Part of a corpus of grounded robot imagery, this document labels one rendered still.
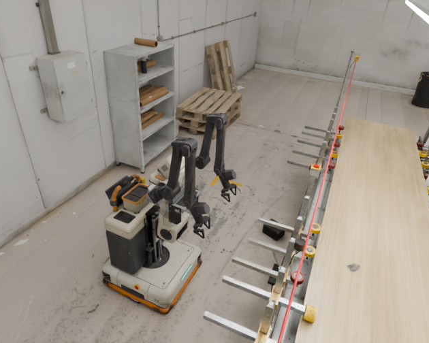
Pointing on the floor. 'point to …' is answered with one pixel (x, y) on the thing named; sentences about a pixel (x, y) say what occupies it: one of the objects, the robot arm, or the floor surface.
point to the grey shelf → (147, 152)
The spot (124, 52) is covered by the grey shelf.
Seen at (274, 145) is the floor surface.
